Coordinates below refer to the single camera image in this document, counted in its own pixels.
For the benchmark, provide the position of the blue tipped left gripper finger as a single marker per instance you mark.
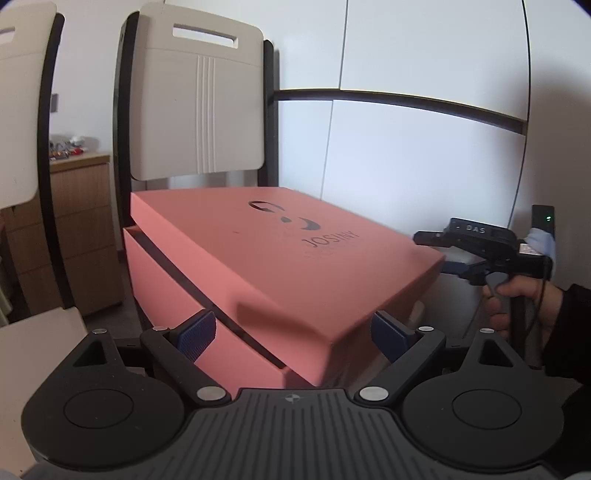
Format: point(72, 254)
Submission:
point(474, 273)

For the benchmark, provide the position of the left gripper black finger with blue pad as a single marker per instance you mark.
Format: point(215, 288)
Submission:
point(410, 353)
point(175, 351)

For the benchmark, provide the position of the pink box base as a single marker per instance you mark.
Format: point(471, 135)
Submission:
point(292, 308)

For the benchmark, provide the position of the pink box lid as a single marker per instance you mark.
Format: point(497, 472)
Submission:
point(209, 216)

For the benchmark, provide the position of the person's right hand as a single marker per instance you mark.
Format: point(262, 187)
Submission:
point(546, 297)

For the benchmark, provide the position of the wooden drawer cabinet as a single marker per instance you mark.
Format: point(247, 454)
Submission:
point(84, 222)

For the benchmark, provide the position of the small items on cabinet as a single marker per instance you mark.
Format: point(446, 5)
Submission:
point(63, 147)

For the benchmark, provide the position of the beige chair near right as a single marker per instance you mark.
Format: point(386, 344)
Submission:
point(193, 95)

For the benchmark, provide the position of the beige chair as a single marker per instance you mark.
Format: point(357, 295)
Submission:
point(193, 95)
point(27, 71)

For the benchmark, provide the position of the beige chair near left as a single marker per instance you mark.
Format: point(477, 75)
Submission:
point(27, 71)

